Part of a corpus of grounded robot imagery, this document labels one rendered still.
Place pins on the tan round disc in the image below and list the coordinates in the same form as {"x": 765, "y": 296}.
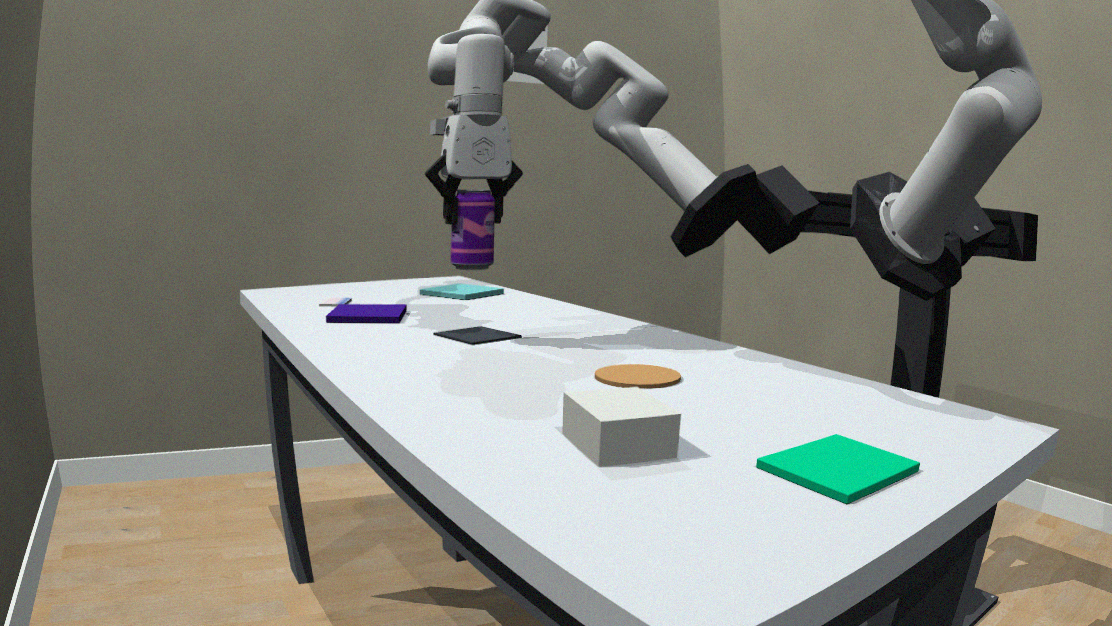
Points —
{"x": 637, "y": 375}

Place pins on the purple drink can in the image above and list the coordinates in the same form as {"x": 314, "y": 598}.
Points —
{"x": 472, "y": 237}

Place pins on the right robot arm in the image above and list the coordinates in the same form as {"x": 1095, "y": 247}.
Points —
{"x": 483, "y": 60}

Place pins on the purple square tile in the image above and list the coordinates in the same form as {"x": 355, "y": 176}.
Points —
{"x": 367, "y": 313}

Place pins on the green flat square slab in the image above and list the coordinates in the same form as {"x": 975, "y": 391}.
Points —
{"x": 839, "y": 467}

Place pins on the teal flat square tile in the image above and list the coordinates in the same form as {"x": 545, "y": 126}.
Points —
{"x": 462, "y": 291}

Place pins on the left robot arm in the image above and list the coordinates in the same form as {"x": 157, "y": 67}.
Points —
{"x": 989, "y": 118}

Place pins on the dark grey square slate coaster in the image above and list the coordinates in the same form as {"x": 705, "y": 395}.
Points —
{"x": 477, "y": 335}

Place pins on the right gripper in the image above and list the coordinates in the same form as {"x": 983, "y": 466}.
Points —
{"x": 482, "y": 151}

